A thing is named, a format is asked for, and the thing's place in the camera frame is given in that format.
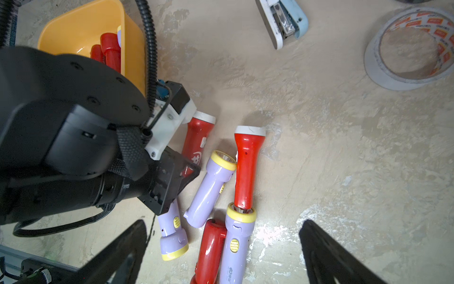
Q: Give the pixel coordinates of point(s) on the red flashlight bottom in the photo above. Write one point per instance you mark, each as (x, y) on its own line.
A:
(210, 253)

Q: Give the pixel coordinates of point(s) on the purple flashlight cluster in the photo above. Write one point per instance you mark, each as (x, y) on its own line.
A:
(219, 170)

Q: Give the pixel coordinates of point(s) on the white tape roll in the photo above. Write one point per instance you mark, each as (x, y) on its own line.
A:
(411, 50)

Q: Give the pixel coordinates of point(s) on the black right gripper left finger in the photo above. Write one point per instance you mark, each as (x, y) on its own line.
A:
(119, 262)

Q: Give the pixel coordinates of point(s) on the red flashlight two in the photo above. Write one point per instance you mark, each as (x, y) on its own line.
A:
(97, 54)

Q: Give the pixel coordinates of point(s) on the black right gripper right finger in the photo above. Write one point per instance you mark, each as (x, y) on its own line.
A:
(327, 262)

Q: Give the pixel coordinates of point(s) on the red flashlight one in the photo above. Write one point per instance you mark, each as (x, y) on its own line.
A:
(111, 50)

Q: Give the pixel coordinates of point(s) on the aluminium front rail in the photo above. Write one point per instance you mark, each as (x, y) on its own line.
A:
(17, 262)

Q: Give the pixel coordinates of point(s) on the yellow plastic storage tray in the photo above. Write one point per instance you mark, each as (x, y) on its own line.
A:
(76, 31)

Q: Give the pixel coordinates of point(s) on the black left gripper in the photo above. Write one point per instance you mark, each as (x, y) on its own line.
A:
(169, 172)

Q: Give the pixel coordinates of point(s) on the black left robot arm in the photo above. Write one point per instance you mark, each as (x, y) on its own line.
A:
(81, 125)

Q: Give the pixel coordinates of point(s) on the light blue stapler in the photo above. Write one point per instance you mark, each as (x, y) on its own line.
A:
(283, 19)

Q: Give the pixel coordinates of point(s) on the red flashlight white logo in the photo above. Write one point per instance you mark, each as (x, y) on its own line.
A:
(199, 128)

